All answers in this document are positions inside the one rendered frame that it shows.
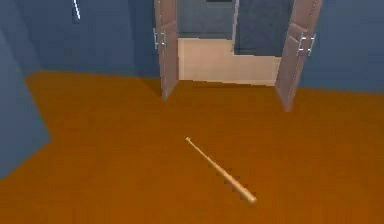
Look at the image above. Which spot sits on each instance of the wooden baseball bat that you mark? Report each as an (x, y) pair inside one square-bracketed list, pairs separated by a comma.
[(226, 175)]

